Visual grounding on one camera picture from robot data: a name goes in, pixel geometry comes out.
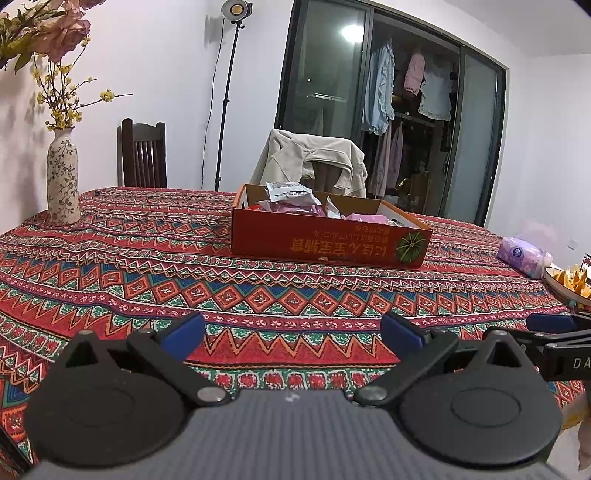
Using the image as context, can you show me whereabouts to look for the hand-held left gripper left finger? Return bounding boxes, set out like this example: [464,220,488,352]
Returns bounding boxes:
[58,311,232,409]

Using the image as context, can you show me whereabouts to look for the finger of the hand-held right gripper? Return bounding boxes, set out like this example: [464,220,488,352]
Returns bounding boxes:
[508,314,591,356]

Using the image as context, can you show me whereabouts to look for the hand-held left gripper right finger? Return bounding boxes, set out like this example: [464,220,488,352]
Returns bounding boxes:
[353,312,539,407]

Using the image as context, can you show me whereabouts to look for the orange cardboard box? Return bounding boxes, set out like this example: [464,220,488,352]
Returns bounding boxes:
[231,183,433,269]

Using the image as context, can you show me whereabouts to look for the bowl of orange peels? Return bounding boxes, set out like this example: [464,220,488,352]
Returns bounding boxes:
[543,264,591,306]

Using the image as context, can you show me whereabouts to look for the purple tissue pack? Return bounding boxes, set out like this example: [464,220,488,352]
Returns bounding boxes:
[497,236,554,280]

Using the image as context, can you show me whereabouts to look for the red patterned tablecloth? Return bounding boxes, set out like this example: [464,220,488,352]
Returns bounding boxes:
[0,186,591,478]

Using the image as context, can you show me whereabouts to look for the pink snack packet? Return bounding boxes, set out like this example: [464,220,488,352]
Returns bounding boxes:
[270,202,326,216]
[344,213,399,227]

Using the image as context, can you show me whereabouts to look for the wooden chair under jacket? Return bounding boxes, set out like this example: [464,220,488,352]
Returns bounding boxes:
[307,161,346,193]

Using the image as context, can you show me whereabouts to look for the hanging pale long garments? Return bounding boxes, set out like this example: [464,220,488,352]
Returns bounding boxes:
[368,121,408,195]

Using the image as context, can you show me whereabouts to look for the white packet with dark print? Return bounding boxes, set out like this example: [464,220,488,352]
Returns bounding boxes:
[265,181,323,205]

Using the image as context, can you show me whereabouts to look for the dark wooden chair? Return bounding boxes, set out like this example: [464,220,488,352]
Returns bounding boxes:
[121,118,167,189]

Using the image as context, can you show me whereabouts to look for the floral ceramic vase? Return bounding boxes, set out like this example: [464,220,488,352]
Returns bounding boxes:
[46,128,81,226]

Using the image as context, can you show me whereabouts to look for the beige jacket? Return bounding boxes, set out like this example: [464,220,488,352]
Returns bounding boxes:
[252,129,369,198]

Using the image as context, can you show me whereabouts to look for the hanging white blouse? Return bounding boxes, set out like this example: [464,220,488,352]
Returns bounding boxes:
[419,68,454,121]

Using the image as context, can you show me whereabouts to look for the studio light on stand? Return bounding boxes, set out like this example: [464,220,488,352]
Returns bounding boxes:
[213,0,254,192]

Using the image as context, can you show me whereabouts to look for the hanging light blue shirt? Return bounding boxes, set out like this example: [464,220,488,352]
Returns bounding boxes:
[362,41,396,136]

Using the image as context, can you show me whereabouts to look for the hanging pink garment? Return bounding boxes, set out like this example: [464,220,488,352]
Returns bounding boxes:
[403,52,426,96]

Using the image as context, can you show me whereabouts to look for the yellow flower branches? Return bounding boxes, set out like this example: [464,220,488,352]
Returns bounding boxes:
[30,37,134,133]

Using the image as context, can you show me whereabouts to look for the sliding glass door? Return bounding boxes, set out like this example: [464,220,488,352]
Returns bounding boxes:
[274,0,509,227]

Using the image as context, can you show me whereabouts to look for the pink artificial flowers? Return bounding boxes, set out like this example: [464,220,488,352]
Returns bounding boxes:
[0,0,108,71]

